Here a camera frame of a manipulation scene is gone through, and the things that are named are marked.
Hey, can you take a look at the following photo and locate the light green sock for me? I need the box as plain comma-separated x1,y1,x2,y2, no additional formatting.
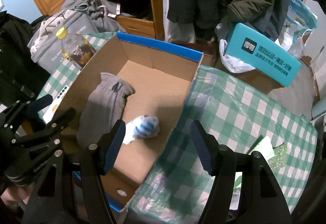
229,136,275,210

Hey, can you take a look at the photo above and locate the person's left hand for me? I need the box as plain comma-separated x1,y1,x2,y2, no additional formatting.
1,183,35,211

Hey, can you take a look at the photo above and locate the white smartphone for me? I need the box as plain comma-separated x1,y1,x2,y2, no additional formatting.
43,86,70,124

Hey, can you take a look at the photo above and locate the open cardboard box blue rim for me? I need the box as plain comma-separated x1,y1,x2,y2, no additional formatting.
56,33,203,210

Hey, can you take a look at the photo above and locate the brown cardboard box under shoebox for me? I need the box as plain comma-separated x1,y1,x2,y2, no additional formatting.
172,41,284,94

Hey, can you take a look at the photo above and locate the white blue rolled sock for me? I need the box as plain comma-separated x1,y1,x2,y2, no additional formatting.
123,115,160,145

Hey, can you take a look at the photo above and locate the green white checkered tablecloth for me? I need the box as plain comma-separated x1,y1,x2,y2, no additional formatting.
42,33,317,223

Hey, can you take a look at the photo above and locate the teal shoe box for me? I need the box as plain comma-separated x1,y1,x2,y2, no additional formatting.
226,23,301,87

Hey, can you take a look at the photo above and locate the white plastic bag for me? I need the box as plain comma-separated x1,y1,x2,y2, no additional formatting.
219,39,255,74

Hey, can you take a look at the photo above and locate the oil bottle yellow cap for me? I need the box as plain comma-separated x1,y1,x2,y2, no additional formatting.
56,27,96,70

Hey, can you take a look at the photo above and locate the grey tote bag with text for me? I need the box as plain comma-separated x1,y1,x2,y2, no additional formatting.
28,9,98,74

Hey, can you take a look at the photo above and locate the grey hoodie pile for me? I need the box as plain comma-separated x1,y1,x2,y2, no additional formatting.
61,0,127,33

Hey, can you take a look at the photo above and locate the green glitter cloth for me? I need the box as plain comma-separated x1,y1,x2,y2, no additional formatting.
268,144,287,172

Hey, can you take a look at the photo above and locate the blue translucent plastic bag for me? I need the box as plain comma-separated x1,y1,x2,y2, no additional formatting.
274,0,318,59

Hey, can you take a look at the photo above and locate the grey fleece glove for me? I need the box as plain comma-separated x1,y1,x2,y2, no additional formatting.
76,72,134,148

